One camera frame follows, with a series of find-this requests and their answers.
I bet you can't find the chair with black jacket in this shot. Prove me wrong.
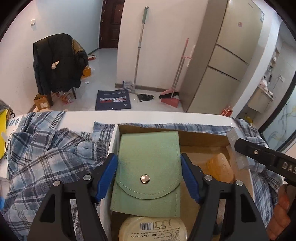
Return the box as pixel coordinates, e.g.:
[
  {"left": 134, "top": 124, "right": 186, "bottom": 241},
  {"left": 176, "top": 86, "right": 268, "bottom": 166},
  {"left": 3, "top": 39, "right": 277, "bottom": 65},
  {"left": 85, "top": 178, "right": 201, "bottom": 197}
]
[{"left": 33, "top": 33, "right": 88, "bottom": 106}]

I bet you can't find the grey card booklet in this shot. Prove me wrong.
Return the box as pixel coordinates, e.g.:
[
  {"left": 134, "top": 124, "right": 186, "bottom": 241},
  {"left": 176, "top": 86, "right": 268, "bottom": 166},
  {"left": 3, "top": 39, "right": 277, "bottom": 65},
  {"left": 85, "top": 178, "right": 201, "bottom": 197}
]
[{"left": 227, "top": 128, "right": 250, "bottom": 170}]

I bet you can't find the red handled broom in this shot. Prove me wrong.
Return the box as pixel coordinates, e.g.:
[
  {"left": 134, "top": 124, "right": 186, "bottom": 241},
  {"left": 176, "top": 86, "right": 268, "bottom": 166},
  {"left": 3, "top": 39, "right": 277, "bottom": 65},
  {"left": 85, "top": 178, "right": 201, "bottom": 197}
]
[{"left": 159, "top": 38, "right": 192, "bottom": 100}]

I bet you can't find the green leather pouch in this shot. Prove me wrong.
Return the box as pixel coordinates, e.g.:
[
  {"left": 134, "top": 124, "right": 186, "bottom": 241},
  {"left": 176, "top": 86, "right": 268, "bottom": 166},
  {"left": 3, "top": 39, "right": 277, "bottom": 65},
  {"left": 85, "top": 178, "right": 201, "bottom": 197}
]
[{"left": 110, "top": 131, "right": 182, "bottom": 217}]

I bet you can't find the navy blue floor mat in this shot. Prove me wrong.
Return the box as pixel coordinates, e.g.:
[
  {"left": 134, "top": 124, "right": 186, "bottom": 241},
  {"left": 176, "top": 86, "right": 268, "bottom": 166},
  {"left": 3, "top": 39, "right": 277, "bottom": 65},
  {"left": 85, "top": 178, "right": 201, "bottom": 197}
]
[{"left": 95, "top": 90, "right": 132, "bottom": 111}]

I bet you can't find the person's right hand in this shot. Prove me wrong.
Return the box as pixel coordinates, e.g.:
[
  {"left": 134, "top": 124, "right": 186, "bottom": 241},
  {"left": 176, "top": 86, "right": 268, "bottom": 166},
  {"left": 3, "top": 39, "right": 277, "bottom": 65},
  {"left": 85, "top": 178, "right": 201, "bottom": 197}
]
[{"left": 266, "top": 185, "right": 290, "bottom": 240}]

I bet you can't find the shallow cardboard box tray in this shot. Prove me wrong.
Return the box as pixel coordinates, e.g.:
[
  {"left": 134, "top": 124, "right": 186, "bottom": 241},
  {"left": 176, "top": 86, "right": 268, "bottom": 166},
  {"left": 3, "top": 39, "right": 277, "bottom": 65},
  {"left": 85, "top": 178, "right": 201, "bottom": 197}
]
[{"left": 101, "top": 125, "right": 267, "bottom": 240}]

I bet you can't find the bathroom vanity cabinet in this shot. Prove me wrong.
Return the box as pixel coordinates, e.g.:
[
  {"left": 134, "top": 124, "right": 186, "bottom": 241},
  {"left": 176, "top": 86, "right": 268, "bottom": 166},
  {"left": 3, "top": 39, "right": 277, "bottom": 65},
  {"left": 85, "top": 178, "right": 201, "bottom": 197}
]
[{"left": 247, "top": 86, "right": 273, "bottom": 113}]

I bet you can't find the beige three-door refrigerator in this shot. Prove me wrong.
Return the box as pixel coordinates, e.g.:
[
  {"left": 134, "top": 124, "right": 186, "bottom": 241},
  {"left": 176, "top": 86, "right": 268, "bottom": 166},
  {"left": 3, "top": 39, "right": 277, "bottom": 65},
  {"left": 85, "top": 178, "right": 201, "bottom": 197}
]
[{"left": 179, "top": 0, "right": 264, "bottom": 114}]

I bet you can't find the cardboard box on floor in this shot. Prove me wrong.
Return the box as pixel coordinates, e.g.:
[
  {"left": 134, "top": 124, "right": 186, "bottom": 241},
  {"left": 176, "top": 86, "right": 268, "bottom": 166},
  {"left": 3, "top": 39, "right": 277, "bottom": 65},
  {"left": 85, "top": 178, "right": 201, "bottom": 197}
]
[{"left": 34, "top": 94, "right": 50, "bottom": 110}]

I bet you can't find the red gift box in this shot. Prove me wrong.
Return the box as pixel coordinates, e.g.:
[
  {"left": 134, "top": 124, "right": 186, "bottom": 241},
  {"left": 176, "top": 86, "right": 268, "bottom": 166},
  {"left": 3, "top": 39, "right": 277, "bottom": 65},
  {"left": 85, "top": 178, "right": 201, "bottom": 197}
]
[{"left": 220, "top": 106, "right": 233, "bottom": 117}]

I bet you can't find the dark red door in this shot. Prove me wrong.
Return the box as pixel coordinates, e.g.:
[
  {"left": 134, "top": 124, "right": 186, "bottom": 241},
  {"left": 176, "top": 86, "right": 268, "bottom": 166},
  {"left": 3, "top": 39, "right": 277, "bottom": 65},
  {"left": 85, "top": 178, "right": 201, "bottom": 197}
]
[{"left": 99, "top": 0, "right": 125, "bottom": 49}]

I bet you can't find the orange translucent plastic box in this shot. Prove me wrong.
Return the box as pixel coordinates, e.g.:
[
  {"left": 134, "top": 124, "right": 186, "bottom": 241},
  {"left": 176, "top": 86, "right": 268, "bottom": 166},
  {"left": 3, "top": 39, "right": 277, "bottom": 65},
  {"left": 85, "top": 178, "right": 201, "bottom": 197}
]
[{"left": 206, "top": 153, "right": 234, "bottom": 183}]

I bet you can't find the yellow packaging box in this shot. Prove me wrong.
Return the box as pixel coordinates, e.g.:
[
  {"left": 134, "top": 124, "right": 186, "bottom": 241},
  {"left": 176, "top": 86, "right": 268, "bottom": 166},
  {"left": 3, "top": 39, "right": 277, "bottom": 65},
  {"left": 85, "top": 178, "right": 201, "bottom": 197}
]
[{"left": 0, "top": 109, "right": 8, "bottom": 159}]

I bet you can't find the cream round container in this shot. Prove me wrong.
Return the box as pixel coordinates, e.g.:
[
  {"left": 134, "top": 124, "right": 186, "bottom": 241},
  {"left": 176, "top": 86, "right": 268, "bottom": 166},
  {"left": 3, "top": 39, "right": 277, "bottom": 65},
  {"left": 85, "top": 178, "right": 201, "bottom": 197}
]
[{"left": 118, "top": 216, "right": 188, "bottom": 241}]

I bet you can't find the blue plaid cloth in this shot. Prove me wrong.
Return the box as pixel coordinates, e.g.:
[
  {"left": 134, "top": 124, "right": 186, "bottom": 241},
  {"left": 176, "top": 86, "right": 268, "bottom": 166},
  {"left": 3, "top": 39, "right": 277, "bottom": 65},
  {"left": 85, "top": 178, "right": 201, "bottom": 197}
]
[{"left": 1, "top": 111, "right": 283, "bottom": 240}]

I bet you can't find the glass bathroom door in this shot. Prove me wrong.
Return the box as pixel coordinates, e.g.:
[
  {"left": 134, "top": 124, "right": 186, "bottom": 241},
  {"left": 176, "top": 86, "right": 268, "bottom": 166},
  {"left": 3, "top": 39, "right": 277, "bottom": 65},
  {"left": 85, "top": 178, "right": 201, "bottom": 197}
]
[{"left": 254, "top": 81, "right": 295, "bottom": 150}]

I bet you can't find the red dustpan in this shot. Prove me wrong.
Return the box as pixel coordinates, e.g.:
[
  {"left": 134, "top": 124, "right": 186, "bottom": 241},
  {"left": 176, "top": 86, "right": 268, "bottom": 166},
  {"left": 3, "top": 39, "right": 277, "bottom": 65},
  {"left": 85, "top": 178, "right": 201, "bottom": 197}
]
[{"left": 159, "top": 93, "right": 180, "bottom": 108}]

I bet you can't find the white wall switch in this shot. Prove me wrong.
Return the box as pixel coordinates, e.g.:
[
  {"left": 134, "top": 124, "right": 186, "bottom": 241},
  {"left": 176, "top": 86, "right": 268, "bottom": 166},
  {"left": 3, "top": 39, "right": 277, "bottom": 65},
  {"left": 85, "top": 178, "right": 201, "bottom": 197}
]
[{"left": 30, "top": 19, "right": 36, "bottom": 26}]

